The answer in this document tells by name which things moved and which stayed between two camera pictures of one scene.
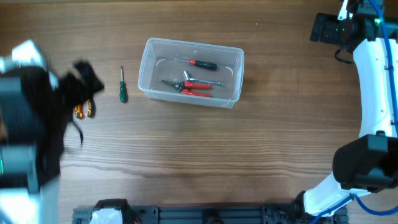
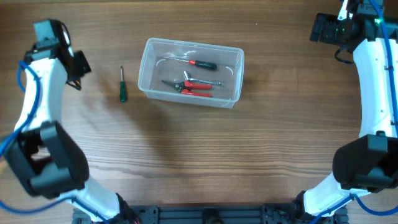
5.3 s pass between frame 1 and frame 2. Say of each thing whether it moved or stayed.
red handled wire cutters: stayed
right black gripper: stayed
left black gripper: moved
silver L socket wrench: stayed
